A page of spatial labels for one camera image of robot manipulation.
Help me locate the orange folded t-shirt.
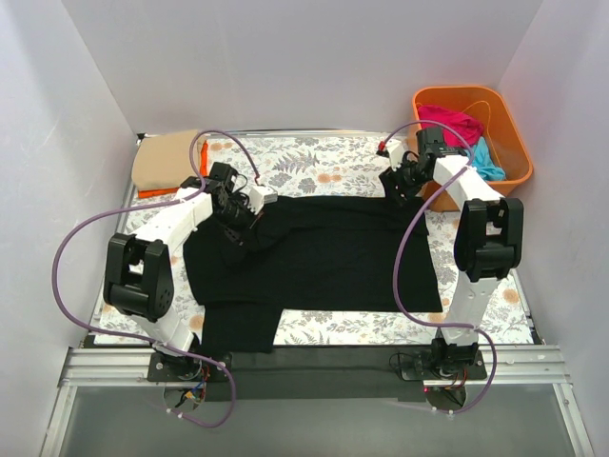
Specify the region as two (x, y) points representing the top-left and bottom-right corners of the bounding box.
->
(137, 141), (208, 199)

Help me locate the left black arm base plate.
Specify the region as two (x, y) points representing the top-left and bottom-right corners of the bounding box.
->
(147, 351), (231, 383)

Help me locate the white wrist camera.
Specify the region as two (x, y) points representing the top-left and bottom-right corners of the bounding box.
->
(377, 138), (406, 170)
(248, 185), (278, 215)

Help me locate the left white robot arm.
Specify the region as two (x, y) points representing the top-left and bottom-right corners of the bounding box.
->
(103, 163), (277, 381)

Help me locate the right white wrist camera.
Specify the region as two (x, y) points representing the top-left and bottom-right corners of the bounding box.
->
(377, 138), (406, 170)

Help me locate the floral patterned table mat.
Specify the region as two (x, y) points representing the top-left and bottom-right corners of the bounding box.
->
(93, 135), (534, 346)

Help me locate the aluminium frame rail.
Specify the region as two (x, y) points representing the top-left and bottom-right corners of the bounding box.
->
(61, 345), (571, 386)

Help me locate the pink t-shirt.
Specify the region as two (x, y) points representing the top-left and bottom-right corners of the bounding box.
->
(417, 105), (484, 147)

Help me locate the black t-shirt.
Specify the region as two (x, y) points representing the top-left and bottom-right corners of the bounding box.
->
(183, 196), (442, 356)

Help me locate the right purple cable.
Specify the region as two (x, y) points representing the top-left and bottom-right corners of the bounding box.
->
(380, 121), (500, 416)

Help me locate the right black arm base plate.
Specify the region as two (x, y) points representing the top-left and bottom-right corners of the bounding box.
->
(388, 347), (488, 381)

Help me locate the turquoise t-shirt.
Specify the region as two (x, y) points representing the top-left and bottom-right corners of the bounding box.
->
(472, 137), (506, 182)

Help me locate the beige folded t-shirt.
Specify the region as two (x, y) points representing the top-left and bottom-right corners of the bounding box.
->
(131, 129), (198, 198)

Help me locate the orange plastic basket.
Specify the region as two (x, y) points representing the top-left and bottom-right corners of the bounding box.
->
(412, 86), (533, 196)

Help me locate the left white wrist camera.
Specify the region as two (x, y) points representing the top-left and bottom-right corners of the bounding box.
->
(248, 185), (278, 215)

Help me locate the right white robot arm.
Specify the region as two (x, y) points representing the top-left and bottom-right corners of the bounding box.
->
(377, 121), (524, 379)

